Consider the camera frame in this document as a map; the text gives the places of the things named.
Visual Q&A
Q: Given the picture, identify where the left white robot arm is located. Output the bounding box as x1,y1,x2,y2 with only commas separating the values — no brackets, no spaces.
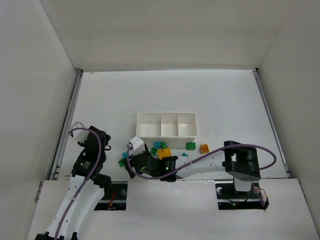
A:
35,121,112,240

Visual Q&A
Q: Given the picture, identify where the green square lego right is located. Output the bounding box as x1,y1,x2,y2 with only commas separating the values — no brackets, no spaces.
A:
185,142,197,151

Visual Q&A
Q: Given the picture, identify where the white three-compartment container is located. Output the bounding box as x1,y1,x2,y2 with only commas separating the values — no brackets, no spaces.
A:
135,112,198,149

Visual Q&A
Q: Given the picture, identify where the large yellow lego brick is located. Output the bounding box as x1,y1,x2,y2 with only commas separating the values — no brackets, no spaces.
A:
157,148,172,160

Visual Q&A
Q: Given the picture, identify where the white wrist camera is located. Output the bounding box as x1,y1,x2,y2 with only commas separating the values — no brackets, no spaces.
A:
128,136,145,156
68,121,89,143

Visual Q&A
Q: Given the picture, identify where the yellow rounded lego piece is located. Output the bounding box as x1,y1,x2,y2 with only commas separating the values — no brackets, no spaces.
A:
200,144,210,154

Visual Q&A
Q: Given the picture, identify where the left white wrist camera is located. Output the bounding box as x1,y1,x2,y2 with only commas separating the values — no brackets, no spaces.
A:
68,121,89,143

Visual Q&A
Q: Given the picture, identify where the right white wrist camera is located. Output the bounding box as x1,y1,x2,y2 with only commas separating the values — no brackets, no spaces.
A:
128,136,145,156

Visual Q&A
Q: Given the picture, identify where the blue rounded lego piece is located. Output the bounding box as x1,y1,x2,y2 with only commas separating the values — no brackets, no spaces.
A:
121,151,128,159

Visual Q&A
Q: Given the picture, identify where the blue lego brick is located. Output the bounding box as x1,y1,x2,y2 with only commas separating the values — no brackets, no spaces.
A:
153,141,162,149

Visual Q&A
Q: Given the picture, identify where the blue and yellow lego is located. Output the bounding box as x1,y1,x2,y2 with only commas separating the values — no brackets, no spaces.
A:
181,152,189,157

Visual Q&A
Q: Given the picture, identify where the green long lego brick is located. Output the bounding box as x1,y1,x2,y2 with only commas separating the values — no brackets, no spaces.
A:
118,158,125,168

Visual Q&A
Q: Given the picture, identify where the small green lego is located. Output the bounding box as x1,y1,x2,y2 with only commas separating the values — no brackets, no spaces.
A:
150,147,158,157
161,142,168,149

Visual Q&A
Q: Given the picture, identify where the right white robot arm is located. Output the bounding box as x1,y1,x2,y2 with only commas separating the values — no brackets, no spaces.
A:
126,140,261,192

